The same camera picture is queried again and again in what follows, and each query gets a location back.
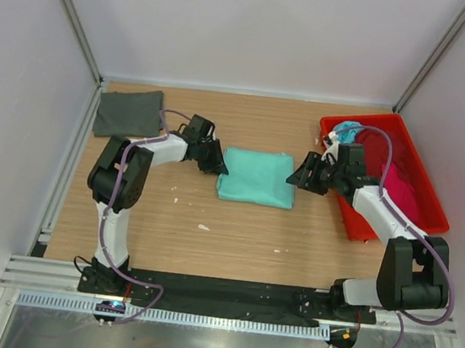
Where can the pink t shirt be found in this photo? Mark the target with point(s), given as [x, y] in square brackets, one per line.
[402, 192]

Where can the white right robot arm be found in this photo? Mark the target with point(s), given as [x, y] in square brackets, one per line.
[414, 270]

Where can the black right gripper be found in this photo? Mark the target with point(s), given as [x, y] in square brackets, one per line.
[313, 162]

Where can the turquoise t shirt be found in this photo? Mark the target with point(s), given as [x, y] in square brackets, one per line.
[257, 178]

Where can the dark red t shirt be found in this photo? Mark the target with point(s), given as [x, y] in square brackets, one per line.
[376, 152]

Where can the folded grey t shirt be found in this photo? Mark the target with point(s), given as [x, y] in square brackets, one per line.
[129, 115]

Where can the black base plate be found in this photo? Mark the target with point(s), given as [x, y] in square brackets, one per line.
[227, 299]

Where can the white paper scrap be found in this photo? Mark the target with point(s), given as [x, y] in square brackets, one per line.
[203, 227]

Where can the light blue t shirt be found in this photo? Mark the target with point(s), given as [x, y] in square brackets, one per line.
[346, 131]

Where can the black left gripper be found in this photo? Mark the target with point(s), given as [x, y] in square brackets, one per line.
[216, 165]

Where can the red plastic bin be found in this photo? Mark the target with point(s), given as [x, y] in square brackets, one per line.
[432, 217]

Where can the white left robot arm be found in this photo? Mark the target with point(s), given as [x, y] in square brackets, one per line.
[117, 180]

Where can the slotted cable duct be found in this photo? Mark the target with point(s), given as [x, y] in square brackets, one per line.
[112, 309]

